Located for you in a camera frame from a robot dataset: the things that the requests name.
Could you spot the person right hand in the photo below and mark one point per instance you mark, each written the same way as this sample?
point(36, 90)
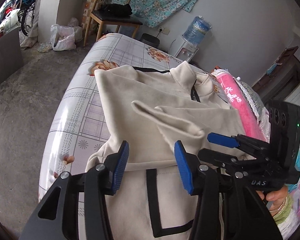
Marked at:
point(278, 199)

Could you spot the blue water bottle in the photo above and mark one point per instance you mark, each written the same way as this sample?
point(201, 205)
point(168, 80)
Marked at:
point(197, 30)

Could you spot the white water dispenser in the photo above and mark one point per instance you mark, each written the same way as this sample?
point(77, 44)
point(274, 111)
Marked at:
point(185, 50)

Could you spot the wooden chair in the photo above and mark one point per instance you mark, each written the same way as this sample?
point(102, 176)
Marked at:
point(94, 15)

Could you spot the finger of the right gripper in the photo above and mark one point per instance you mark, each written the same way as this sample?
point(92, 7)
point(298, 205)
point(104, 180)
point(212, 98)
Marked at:
point(223, 140)

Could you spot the pink white checked cloth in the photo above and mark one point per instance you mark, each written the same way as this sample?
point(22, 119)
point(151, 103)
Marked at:
point(259, 110)

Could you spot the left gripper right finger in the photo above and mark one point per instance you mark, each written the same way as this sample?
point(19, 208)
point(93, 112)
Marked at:
point(202, 181)

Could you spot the white plastic bag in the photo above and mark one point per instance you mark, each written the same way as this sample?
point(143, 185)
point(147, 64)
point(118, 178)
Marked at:
point(62, 38)

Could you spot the floral bed sheet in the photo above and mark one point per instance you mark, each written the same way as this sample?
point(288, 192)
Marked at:
point(79, 129)

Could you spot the dark wooden door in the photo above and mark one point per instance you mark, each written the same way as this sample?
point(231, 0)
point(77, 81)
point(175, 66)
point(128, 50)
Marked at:
point(282, 80)

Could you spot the black rice cooker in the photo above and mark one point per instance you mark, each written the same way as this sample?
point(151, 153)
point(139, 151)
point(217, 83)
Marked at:
point(150, 40)

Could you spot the black garment on chair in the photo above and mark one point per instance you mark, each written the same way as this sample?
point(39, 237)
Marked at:
point(115, 10)

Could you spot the cream zip jacket black trim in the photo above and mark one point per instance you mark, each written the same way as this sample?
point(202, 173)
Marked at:
point(151, 110)

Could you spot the pink floral blanket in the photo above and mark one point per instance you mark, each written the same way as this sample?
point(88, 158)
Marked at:
point(238, 101)

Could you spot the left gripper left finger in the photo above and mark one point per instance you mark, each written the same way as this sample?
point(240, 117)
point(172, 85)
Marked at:
point(103, 180)

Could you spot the wheelchair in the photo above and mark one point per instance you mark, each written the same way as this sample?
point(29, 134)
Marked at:
point(25, 14)

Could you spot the black camera box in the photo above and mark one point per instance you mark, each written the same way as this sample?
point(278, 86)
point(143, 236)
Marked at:
point(284, 118)

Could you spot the wall socket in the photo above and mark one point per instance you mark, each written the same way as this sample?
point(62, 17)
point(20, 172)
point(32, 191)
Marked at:
point(163, 30)

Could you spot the grey board panel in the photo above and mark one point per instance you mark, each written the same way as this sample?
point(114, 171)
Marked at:
point(11, 58)

